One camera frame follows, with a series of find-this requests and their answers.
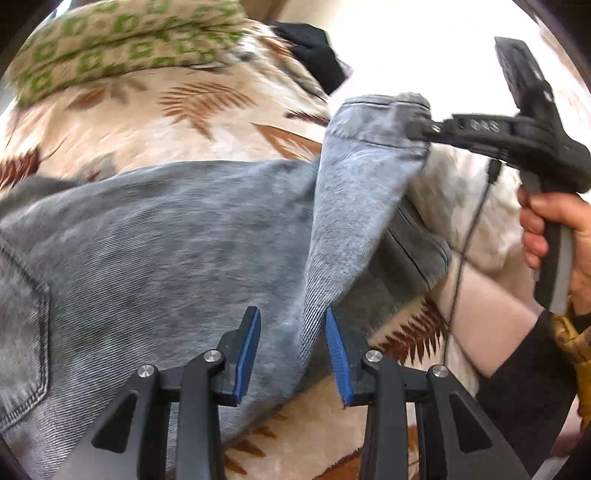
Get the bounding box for leaf print blanket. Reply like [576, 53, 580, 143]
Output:
[0, 18, 483, 480]

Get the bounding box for person's right hand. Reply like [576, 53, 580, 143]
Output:
[517, 185, 591, 319]

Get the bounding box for white floral cloth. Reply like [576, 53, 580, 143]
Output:
[406, 145, 543, 308]

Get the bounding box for grey denim pants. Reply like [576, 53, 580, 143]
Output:
[0, 93, 452, 468]

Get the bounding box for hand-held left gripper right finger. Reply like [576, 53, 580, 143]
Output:
[324, 307, 532, 480]

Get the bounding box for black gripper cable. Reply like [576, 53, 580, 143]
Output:
[442, 159, 502, 367]

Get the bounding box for black cloth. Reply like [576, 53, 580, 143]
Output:
[270, 21, 354, 96]

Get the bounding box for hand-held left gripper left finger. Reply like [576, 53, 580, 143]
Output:
[53, 305, 262, 480]

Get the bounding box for person's right forearm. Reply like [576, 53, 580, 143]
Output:
[441, 265, 580, 446]

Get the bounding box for yellow patterned garment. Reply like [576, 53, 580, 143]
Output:
[551, 298, 591, 423]

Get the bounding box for green checked folded quilt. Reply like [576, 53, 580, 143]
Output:
[9, 0, 251, 108]

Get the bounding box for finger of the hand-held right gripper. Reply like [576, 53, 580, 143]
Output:
[405, 115, 459, 147]

